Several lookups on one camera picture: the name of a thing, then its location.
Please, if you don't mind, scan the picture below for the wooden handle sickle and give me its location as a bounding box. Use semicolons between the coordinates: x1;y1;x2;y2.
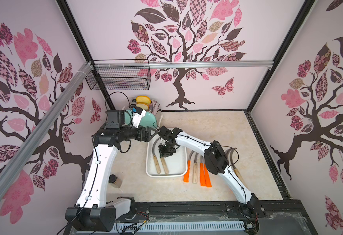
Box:
158;140;169;175
193;153;198;184
225;148;239;169
151;138;161;174
229;147;246;184

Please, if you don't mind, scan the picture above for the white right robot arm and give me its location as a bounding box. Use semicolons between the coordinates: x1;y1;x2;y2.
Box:
158;126;262;217

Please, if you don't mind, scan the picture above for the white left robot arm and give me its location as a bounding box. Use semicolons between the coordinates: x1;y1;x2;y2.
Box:
65;126;157;232

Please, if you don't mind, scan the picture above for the white plastic storage tray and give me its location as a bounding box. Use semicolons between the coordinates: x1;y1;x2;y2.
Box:
146;134;187;178

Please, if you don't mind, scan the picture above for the mint green toaster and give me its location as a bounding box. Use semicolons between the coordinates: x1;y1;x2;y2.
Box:
128;99;163;128

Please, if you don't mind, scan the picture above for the yellow bread slice front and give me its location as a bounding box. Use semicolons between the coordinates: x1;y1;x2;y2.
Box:
136;102;149;111

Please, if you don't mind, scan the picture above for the yellow bread slice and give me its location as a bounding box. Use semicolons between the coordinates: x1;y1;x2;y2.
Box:
136;96;152;105
136;102;149;111

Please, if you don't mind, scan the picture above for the small glass spice jar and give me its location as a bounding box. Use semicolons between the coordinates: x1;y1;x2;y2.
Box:
108;174;122;189

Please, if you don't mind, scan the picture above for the yellow bread slice back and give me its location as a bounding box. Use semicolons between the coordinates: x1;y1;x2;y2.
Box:
136;96;152;105

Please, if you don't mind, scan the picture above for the orange handle sickle leftmost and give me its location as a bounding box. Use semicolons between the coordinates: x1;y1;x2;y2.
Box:
183;151;195;183

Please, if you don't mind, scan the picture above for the orange handle sickle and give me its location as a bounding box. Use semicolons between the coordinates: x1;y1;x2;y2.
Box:
200;156;206;187
183;151;195;183
204;165;212;188

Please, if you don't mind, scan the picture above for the black wire basket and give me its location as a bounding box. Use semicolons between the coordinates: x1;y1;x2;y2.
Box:
86;59;151;90

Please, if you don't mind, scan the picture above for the aluminium rail back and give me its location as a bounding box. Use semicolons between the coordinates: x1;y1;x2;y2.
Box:
95;60;274;69

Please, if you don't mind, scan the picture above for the aluminium rail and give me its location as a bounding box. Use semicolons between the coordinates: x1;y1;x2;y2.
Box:
95;60;274;69
0;61;94;201

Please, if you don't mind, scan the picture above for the white vented cable duct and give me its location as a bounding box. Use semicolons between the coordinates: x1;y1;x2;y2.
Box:
110;221;246;235

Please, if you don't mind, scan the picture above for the aluminium rail left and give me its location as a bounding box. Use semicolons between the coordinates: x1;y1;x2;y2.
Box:
0;61;94;201

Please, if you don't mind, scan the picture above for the black base frame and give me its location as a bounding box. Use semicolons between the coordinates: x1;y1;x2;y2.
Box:
62;199;317;235

